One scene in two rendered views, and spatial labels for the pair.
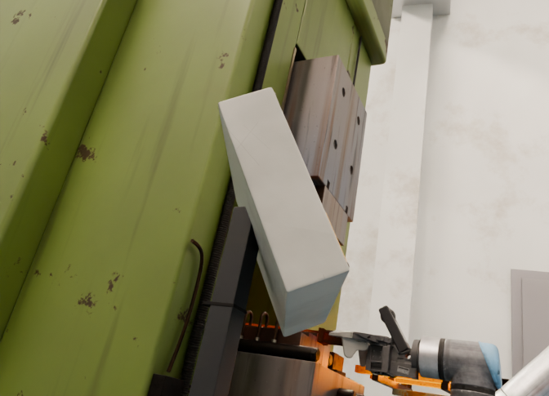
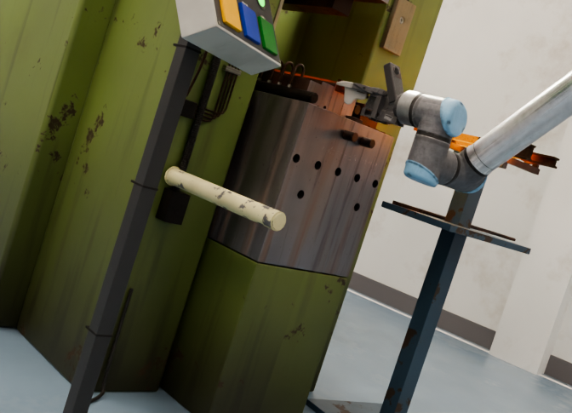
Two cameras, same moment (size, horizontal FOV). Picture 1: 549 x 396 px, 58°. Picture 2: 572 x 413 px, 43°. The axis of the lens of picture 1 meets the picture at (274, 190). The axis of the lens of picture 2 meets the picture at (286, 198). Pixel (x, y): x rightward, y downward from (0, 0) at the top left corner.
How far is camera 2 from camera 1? 102 cm
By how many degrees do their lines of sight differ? 32
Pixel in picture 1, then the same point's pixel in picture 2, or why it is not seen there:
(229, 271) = not seen: hidden behind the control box
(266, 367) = (278, 105)
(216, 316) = (178, 53)
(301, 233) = (194, 2)
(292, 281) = (185, 31)
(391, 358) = (383, 107)
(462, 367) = (424, 117)
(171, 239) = not seen: outside the picture
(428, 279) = not seen: outside the picture
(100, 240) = not seen: outside the picture
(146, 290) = (174, 36)
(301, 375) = (298, 112)
